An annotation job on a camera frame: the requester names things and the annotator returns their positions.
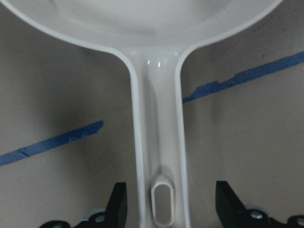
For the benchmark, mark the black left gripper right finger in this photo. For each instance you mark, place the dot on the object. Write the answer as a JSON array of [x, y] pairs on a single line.
[[232, 213]]

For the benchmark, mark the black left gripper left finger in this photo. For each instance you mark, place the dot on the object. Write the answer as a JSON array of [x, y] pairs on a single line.
[[115, 213]]

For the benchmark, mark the beige plastic dustpan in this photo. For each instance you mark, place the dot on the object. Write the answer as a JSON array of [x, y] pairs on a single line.
[[152, 38]]

